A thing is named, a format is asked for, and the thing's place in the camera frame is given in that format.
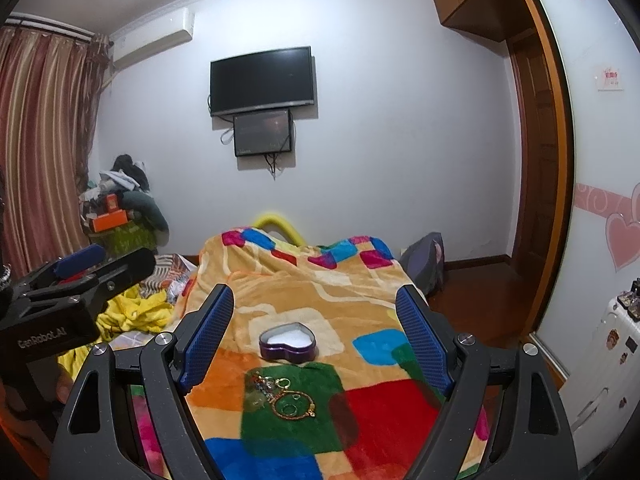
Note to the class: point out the green patterned box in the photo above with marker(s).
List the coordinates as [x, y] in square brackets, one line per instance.
[125, 239]

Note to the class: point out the yellow bed footboard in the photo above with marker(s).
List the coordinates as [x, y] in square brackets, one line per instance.
[270, 220]

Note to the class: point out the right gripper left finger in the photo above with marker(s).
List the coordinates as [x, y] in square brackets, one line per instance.
[199, 335]

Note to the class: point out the striped patterned bedsheet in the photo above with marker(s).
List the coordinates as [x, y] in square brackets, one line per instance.
[171, 275]

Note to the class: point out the orange box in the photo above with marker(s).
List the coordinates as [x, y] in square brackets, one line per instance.
[109, 221]

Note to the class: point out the colourful patchwork fleece blanket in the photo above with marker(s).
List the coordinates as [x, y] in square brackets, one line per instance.
[361, 409]

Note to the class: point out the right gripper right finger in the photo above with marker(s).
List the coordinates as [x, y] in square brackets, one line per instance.
[430, 337]

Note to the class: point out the brown wooden door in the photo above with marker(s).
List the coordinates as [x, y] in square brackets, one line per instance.
[540, 158]

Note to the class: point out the small black wall monitor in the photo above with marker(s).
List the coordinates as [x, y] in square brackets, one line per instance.
[268, 132]

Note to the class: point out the pile of clothes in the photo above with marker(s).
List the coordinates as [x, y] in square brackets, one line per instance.
[125, 186]

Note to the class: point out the large black wall television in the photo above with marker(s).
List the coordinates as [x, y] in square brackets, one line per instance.
[262, 81]

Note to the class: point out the grey backpack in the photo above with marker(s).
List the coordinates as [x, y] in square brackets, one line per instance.
[424, 263]

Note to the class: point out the striped red curtain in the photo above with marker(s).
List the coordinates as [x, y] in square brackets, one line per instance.
[50, 91]

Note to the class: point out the white air conditioner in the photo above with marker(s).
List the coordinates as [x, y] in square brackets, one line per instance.
[152, 38]

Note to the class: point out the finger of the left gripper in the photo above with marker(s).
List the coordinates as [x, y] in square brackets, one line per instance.
[79, 262]
[115, 277]

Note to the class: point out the white wardrobe sliding door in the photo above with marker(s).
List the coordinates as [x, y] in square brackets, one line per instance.
[601, 258]

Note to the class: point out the purple heart-shaped tin box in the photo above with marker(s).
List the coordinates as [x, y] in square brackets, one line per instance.
[291, 342]

